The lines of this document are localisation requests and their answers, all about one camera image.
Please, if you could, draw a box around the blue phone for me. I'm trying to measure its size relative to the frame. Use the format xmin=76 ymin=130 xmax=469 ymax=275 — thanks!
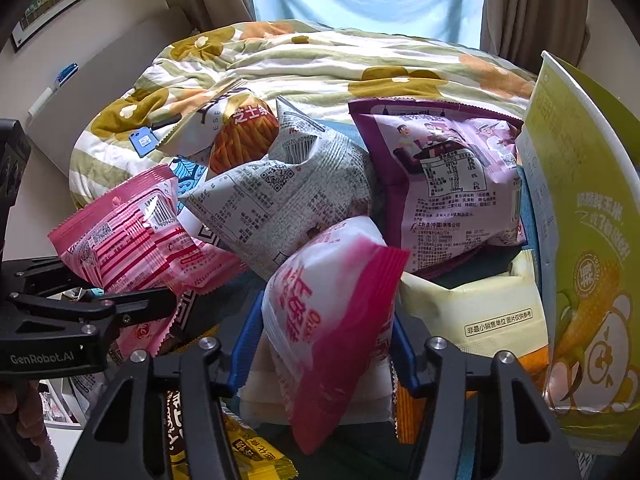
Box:
xmin=129 ymin=127 xmax=157 ymax=157

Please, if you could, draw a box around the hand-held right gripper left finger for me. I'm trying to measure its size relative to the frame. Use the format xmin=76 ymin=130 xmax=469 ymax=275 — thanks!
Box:
xmin=82 ymin=290 xmax=266 ymax=480

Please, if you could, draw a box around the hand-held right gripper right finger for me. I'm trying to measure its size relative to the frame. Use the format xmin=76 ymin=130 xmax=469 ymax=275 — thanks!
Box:
xmin=392 ymin=317 xmax=583 ymax=480

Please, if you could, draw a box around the dark brown snack packet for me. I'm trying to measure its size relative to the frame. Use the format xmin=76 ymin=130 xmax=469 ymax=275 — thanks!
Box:
xmin=165 ymin=390 xmax=193 ymax=480

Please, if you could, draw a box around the beige headboard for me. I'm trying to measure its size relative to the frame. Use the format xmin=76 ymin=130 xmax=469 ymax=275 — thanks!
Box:
xmin=22 ymin=5 xmax=193 ymax=196

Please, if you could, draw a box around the purple snack packet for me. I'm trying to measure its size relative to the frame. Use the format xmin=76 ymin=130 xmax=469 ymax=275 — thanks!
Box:
xmin=347 ymin=98 xmax=527 ymax=277

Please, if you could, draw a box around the cream and orange snack packet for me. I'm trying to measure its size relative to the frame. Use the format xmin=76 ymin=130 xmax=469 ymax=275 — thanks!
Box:
xmin=398 ymin=249 xmax=551 ymax=376

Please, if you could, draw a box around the grey printed snack packet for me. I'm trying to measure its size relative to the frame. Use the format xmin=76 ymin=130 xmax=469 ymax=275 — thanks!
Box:
xmin=179 ymin=97 xmax=375 ymax=281

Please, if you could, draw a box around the teal patterned cloth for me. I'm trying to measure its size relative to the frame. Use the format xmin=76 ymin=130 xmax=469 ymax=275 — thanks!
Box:
xmin=170 ymin=120 xmax=546 ymax=480

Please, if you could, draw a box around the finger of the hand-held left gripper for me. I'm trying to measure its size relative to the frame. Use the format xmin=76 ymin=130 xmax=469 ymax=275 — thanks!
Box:
xmin=10 ymin=286 xmax=179 ymax=334
xmin=1 ymin=256 xmax=77 ymax=294

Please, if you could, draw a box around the pink and white snack packet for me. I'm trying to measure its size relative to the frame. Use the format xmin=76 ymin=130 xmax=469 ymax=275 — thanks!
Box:
xmin=239 ymin=215 xmax=411 ymax=457

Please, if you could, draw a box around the pink striped snack packet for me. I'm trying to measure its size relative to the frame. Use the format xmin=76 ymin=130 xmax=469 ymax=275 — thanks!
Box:
xmin=48 ymin=164 xmax=251 ymax=358

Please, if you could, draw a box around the person's left hand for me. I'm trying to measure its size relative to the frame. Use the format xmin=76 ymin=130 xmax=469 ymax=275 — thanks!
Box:
xmin=0 ymin=380 xmax=45 ymax=443

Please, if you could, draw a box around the yellow and white snack packet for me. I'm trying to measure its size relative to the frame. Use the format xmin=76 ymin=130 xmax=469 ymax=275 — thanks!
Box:
xmin=155 ymin=85 xmax=279 ymax=177

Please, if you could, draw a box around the floral blanket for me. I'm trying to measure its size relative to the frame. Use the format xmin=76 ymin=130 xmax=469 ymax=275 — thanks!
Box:
xmin=67 ymin=20 xmax=538 ymax=211

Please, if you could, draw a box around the green cardboard box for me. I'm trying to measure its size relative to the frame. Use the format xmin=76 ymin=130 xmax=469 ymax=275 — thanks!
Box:
xmin=515 ymin=50 xmax=640 ymax=457

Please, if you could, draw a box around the small white object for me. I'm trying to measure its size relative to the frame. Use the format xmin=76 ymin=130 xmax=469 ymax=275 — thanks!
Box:
xmin=27 ymin=87 xmax=53 ymax=117

